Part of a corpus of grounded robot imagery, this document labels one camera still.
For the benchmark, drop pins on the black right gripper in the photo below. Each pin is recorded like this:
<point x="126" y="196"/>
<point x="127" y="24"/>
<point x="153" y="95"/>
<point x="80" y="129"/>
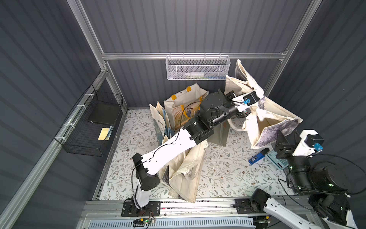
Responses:
<point x="284" y="147"/>

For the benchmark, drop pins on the small green circuit board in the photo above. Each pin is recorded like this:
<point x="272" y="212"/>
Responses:
<point x="141" y="222"/>

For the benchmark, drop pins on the cream tote yellow handles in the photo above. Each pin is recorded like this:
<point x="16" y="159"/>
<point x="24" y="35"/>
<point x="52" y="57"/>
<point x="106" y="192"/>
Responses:
<point x="183" y="105"/>

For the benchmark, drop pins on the cream tote with purple print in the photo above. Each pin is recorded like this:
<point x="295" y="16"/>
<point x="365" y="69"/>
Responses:
<point x="266" y="117"/>

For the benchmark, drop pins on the white wire wall basket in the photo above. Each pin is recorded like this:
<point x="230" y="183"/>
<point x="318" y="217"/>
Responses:
<point x="215" y="67"/>

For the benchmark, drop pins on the cream tote blue print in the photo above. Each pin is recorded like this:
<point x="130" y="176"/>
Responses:
<point x="161" y="122"/>

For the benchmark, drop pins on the cream tote bag front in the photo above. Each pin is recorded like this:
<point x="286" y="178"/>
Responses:
<point x="182" y="174"/>

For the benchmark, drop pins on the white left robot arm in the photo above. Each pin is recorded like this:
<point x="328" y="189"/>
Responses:
<point x="215" y="109"/>

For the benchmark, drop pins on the black notebook in basket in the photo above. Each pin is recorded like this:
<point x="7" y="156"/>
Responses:
<point x="104" y="113"/>

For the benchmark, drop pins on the blue black marker device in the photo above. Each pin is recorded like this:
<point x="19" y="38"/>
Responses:
<point x="258" y="156"/>

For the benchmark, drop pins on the yellow sticky notepad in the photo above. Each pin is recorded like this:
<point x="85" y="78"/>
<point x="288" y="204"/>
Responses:
<point x="103" y="134"/>

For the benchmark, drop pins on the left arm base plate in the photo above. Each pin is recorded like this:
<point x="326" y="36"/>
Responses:
<point x="130" y="210"/>

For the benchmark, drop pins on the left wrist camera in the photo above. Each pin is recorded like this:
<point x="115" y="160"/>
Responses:
<point x="246" y="99"/>

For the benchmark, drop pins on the olive green canvas bag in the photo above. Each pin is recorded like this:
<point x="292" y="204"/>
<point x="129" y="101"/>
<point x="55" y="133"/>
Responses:
<point x="220" y="134"/>

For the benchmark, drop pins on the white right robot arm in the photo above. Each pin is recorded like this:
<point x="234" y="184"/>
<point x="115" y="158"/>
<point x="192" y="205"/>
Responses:
<point x="328" y="187"/>

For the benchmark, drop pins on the white tube in basket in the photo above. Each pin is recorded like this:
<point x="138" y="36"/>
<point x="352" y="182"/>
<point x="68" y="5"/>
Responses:
<point x="195" y="75"/>

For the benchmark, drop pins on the teal calculator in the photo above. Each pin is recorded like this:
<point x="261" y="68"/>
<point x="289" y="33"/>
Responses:
<point x="279" y="163"/>

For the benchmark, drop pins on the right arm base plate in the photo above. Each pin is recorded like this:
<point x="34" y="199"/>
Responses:
<point x="243" y="206"/>

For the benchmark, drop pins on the black wire wall basket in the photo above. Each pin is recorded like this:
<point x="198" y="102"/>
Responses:
<point x="80" y="136"/>

